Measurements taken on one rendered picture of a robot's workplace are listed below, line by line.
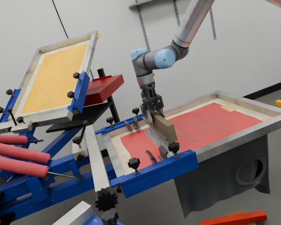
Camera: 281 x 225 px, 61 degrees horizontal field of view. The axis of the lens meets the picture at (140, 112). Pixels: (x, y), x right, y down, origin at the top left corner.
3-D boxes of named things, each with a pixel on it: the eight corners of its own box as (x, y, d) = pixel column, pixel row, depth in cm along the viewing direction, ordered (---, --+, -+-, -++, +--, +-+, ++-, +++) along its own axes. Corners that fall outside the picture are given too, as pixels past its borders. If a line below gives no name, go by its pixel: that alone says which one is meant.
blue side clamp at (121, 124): (150, 122, 148) (147, 111, 146) (152, 124, 143) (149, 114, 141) (104, 139, 143) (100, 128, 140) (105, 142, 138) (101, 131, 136)
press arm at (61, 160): (90, 156, 114) (87, 147, 112) (92, 162, 108) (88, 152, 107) (55, 170, 111) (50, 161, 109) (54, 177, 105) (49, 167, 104)
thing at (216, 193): (259, 181, 125) (251, 119, 113) (272, 191, 117) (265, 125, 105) (180, 218, 117) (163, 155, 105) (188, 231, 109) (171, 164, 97)
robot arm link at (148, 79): (134, 76, 109) (150, 70, 110) (137, 85, 110) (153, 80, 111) (138, 77, 102) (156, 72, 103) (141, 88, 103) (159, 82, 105)
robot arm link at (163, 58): (178, 43, 97) (157, 47, 104) (161, 50, 89) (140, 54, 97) (182, 62, 99) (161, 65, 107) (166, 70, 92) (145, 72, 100)
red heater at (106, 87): (86, 92, 262) (82, 81, 258) (125, 83, 248) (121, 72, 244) (56, 114, 207) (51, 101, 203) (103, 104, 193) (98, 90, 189)
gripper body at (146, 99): (149, 114, 106) (142, 88, 102) (143, 109, 114) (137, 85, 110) (165, 108, 107) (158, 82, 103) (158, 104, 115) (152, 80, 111)
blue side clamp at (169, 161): (192, 161, 96) (189, 146, 94) (199, 167, 92) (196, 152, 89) (123, 191, 91) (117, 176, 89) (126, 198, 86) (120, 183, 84)
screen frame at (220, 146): (218, 95, 155) (217, 89, 154) (298, 121, 101) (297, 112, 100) (102, 138, 141) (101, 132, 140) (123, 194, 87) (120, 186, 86)
